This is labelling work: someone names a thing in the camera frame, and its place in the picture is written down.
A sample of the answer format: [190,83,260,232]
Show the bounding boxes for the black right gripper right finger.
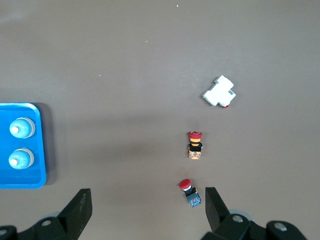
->
[201,186,308,240]

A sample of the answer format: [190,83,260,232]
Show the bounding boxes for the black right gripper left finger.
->
[0,188,93,240]

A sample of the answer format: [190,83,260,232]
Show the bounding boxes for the blue dome call bell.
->
[8,147,35,170]
[9,116,37,140]

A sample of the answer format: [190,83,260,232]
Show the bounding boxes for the blue plastic tray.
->
[0,102,47,190]

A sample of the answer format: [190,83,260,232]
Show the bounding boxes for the red push button black body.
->
[178,178,202,208]

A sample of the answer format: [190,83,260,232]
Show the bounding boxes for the red emergency button orange body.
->
[187,130,204,161]

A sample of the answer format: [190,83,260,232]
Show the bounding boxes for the white circuit breaker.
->
[201,74,237,109]

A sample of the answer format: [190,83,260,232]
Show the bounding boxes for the brown table mat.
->
[0,0,320,240]

